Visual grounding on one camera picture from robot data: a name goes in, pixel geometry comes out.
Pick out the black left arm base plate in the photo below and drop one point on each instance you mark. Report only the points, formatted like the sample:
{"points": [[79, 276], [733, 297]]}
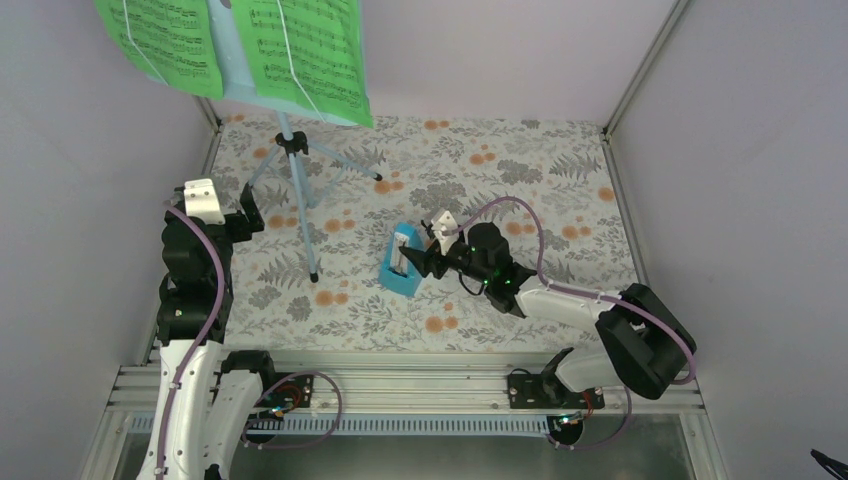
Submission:
{"points": [[292, 396]]}

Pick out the blue metronome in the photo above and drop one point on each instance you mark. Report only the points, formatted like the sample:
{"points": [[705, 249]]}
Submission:
{"points": [[396, 273]]}

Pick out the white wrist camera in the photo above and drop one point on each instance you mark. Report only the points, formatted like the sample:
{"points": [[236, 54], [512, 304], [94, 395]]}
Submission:
{"points": [[445, 230], [201, 201]]}

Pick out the green sheet music page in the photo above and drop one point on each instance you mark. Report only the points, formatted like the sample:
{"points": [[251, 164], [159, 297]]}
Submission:
{"points": [[170, 41], [308, 53]]}

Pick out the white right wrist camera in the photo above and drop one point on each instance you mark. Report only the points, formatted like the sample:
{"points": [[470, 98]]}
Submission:
{"points": [[445, 230]]}

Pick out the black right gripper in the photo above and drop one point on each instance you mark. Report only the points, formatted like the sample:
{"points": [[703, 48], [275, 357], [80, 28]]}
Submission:
{"points": [[424, 261]]}

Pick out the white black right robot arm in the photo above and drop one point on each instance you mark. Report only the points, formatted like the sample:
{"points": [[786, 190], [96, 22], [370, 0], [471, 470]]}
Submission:
{"points": [[643, 345]]}

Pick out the slotted grey cable duct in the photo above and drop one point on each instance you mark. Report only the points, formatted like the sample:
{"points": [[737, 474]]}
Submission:
{"points": [[368, 424]]}

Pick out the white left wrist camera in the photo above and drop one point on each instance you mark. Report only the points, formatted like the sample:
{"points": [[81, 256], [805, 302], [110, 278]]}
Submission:
{"points": [[201, 201]]}

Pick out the green sheet music left page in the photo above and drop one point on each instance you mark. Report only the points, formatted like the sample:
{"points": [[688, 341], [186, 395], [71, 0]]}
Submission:
{"points": [[170, 41]]}

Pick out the green sheet music right page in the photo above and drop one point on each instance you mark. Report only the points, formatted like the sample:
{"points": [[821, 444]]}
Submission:
{"points": [[308, 53]]}

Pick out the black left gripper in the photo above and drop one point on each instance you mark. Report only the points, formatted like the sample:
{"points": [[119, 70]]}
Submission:
{"points": [[243, 230]]}

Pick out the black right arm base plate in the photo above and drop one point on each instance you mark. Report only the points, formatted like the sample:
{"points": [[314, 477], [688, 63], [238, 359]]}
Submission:
{"points": [[528, 391]]}

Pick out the floral patterned table mat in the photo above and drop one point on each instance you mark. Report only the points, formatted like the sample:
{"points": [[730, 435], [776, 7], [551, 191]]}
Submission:
{"points": [[312, 284]]}

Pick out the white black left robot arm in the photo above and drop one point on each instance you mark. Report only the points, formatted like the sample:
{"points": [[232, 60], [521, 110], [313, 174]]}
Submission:
{"points": [[204, 397]]}

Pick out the aluminium mounting rail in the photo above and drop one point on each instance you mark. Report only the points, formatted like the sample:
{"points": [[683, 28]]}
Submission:
{"points": [[399, 383]]}

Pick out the light blue music stand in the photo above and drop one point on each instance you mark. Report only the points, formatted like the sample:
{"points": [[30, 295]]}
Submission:
{"points": [[290, 144]]}

